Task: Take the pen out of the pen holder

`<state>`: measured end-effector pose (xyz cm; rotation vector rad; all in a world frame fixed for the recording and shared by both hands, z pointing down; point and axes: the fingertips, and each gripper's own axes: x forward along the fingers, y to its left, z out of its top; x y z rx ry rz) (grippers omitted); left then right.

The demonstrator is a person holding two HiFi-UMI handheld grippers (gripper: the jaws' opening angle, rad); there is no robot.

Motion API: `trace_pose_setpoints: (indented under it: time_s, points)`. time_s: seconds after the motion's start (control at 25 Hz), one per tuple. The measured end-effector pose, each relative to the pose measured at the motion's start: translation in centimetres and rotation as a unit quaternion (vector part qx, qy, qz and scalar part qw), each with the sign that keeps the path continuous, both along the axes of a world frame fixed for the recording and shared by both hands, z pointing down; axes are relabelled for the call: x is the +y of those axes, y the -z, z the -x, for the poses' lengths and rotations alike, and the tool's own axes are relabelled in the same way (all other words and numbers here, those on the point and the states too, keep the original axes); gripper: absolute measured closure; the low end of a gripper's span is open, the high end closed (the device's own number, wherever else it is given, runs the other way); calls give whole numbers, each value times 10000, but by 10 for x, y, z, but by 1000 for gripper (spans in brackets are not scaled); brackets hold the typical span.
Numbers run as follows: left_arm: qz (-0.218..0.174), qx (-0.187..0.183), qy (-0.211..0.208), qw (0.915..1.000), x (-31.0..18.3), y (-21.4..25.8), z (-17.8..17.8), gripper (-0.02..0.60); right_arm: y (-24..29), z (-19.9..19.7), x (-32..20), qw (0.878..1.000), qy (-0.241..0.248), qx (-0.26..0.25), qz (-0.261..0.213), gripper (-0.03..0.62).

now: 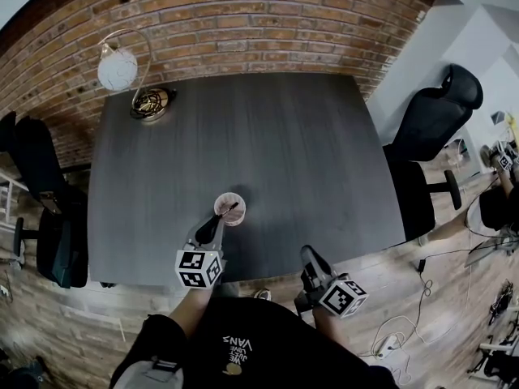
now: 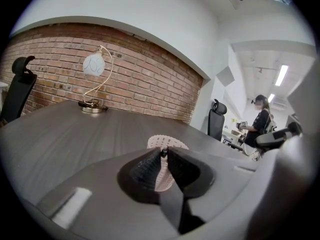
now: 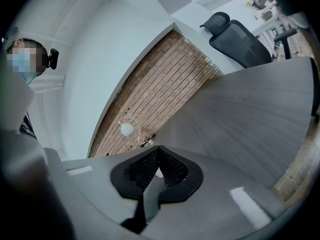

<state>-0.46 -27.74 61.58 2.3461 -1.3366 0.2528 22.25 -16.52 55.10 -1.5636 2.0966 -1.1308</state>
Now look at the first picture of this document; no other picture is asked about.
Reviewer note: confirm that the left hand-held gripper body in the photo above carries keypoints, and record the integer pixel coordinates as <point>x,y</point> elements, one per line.
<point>198,268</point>

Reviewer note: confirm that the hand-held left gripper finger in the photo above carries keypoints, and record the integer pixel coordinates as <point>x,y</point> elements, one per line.
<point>220,233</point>
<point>198,229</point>

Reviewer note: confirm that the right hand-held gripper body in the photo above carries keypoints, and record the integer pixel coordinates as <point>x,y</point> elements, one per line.
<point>342,298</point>

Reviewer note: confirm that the pink cup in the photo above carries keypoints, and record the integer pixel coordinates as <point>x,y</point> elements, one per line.
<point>233,213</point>

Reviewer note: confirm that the black pen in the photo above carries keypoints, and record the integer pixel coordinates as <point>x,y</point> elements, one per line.
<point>230,208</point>

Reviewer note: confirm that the person's right forearm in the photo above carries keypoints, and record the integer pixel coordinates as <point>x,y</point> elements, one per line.
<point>338,334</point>

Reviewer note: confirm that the person's left forearm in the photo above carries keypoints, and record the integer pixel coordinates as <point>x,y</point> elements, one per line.
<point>190,310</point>

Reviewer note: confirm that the person's grey trouser leg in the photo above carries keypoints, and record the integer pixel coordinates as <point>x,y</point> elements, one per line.
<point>229,289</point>

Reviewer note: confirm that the person's grey sneaker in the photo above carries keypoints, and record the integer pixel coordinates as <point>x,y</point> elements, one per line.
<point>262,294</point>

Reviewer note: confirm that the white power strip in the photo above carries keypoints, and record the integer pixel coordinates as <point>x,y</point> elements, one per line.
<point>387,346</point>

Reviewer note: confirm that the black power adapter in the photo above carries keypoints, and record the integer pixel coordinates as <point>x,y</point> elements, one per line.
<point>421,265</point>

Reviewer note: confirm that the person's black printed shirt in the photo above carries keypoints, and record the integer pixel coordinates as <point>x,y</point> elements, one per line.
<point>259,343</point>

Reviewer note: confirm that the black office chair without headrest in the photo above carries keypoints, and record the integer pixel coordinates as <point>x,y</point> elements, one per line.
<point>48,201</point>

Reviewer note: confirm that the black chair base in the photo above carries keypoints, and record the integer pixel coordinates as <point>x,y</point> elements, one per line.
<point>500,359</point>

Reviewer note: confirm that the black office chair with headrest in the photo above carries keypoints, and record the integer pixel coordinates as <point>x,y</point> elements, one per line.
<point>430,128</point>

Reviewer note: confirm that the brass lamp with white globe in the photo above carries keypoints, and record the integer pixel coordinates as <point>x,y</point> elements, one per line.
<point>117,71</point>

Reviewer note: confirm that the white metal rack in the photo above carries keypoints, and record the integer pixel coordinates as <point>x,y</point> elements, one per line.
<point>8,201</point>

